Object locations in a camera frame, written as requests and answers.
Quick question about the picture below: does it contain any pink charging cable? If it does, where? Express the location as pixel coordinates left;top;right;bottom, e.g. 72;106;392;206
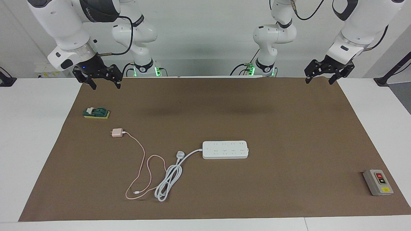
123;131;168;200

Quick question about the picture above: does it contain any white power strip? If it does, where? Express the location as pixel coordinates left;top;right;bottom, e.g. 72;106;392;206
202;141;250;159

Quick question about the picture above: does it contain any white box with yellow labels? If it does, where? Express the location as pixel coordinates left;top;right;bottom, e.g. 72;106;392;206
35;63;70;78

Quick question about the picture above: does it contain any black table clamp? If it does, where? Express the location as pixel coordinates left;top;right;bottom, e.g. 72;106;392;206
0;67;17;87

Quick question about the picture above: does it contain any grey push button box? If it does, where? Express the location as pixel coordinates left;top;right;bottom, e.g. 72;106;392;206
363;169;394;196

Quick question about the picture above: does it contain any brown table mat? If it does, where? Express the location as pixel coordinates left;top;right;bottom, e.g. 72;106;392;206
18;76;411;222

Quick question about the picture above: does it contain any green knife switch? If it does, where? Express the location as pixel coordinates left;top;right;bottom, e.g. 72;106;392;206
83;107;110;119

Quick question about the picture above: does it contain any black camera stand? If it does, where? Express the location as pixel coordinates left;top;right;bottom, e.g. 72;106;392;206
373;51;411;87

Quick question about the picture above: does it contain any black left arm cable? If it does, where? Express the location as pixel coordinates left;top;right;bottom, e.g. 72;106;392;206
291;0;389;51

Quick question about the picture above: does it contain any white power strip cord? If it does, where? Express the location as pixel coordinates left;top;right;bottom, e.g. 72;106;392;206
154;148;204;202

